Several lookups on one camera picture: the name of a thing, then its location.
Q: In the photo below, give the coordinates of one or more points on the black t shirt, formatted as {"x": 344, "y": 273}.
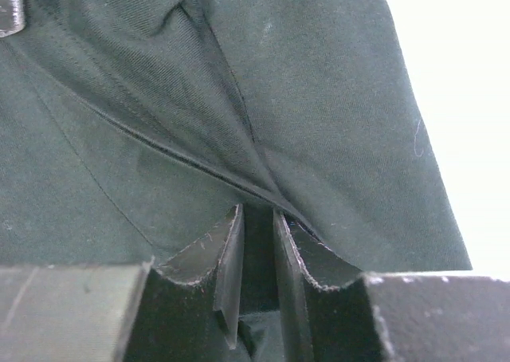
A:
{"x": 129, "y": 128}

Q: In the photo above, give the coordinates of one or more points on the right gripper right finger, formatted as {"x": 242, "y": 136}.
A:
{"x": 331, "y": 311}

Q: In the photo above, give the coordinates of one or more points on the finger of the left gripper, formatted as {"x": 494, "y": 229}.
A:
{"x": 12, "y": 16}

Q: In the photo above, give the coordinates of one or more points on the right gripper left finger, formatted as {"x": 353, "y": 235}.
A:
{"x": 186, "y": 309}

